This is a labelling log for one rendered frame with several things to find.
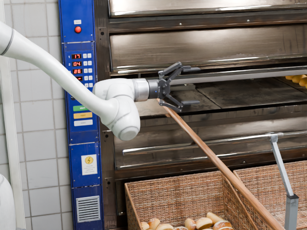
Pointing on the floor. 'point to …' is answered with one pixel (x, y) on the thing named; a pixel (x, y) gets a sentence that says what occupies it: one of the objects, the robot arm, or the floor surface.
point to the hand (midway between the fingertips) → (196, 86)
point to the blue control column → (71, 4)
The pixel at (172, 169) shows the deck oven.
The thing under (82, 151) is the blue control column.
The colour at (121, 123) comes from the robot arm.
